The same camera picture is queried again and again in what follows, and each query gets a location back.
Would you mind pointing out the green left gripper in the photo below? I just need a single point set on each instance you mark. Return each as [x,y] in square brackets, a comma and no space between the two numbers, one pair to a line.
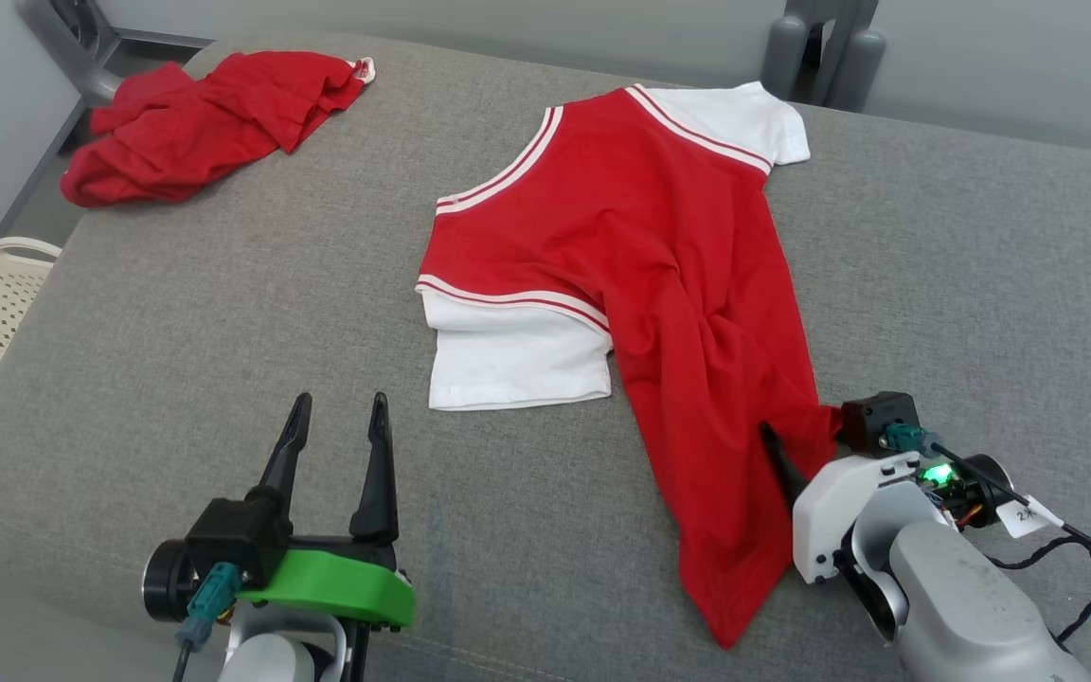
[337,583]

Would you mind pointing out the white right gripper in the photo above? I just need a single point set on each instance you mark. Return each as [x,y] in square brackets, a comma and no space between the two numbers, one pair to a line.
[834,507]

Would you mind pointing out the red white basketball jersey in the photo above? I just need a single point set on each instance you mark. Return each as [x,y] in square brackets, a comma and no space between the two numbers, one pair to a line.
[659,246]

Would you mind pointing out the red basketball shorts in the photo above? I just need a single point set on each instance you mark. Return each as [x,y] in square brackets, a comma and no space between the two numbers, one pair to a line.
[195,123]

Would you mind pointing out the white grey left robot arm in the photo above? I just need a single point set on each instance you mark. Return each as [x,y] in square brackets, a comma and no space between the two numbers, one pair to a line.
[276,654]

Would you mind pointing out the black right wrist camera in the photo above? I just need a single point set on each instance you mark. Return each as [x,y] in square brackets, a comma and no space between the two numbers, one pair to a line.
[877,417]

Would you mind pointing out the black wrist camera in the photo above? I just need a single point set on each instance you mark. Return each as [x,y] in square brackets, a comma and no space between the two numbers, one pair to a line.
[877,417]
[238,535]

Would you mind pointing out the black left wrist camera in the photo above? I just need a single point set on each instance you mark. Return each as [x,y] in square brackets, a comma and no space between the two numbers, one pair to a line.
[238,535]

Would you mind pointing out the grey metal partition post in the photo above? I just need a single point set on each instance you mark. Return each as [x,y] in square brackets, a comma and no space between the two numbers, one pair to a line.
[825,47]

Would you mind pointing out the grey metal floor frame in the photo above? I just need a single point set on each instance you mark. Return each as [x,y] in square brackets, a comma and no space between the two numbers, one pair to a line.
[81,47]

